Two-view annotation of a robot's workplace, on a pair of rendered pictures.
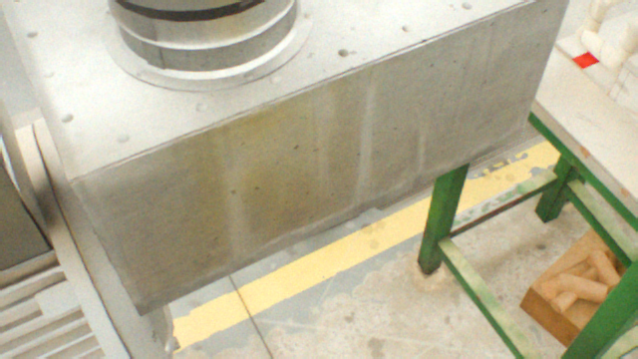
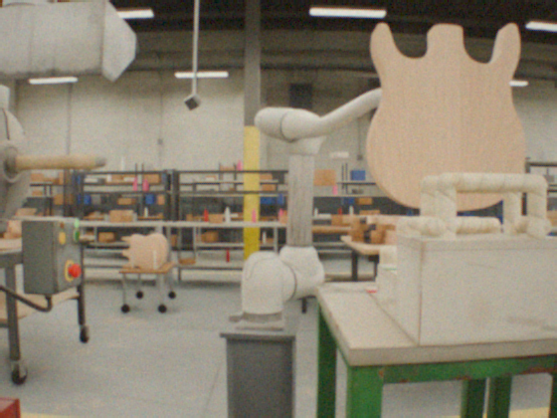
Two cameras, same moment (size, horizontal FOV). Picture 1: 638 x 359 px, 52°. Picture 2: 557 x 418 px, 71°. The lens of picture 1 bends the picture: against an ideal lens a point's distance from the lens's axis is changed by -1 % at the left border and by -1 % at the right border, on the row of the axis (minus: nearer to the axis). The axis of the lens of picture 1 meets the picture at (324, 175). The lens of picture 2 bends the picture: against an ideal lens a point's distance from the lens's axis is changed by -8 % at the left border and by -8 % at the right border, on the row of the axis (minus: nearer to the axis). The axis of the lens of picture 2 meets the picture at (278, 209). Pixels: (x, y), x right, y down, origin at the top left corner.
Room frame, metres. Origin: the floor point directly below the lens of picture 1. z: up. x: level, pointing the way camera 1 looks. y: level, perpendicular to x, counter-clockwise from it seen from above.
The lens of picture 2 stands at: (-0.16, -0.75, 1.16)
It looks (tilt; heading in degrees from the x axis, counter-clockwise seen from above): 1 degrees down; 28
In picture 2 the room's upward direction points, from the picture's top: straight up
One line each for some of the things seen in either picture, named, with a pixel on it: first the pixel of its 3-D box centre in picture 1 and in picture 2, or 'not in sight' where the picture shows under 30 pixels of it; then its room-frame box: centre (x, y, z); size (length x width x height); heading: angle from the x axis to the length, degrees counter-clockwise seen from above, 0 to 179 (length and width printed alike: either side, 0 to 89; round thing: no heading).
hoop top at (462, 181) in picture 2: not in sight; (492, 182); (0.61, -0.75, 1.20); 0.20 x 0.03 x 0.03; 118
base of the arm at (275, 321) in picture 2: not in sight; (257, 316); (1.23, 0.08, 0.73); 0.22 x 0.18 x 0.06; 111
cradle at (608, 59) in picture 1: (599, 48); not in sight; (0.89, -0.50, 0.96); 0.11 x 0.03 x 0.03; 29
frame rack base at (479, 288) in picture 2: not in sight; (478, 284); (0.65, -0.73, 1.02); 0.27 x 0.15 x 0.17; 119
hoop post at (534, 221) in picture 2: not in sight; (536, 210); (0.65, -0.82, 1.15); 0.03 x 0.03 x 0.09
